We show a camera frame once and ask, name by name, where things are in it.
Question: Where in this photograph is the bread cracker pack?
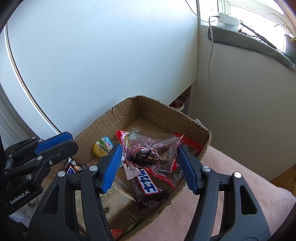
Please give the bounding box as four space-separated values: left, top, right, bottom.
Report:
75 177 136 234

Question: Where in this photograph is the orange jelly cup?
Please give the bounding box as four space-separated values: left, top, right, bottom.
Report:
93 137 113 158

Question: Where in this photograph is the small white red packet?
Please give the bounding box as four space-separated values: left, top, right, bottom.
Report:
122 162 140 180

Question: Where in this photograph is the red date snack bag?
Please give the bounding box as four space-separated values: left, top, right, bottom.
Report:
116 130 179 171

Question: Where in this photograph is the green candy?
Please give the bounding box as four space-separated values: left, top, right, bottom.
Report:
125 221 139 233

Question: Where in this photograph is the dark snickers bar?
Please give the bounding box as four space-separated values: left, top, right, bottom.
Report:
131 169 169 211

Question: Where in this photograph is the pink table cloth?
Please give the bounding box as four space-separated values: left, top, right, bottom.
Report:
129 146 296 241

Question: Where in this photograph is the brown cardboard box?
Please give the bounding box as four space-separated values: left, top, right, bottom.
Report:
46 94 212 241

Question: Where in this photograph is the potted spider plant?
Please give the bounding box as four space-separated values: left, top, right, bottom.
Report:
268 13 295 63

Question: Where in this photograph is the grey windowsill mat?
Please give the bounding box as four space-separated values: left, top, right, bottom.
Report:
208 26 295 72

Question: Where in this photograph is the white power box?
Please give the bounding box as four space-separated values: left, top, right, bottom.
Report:
217 13 240 32

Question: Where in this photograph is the white cable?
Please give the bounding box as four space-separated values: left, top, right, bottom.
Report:
184 0 220 121

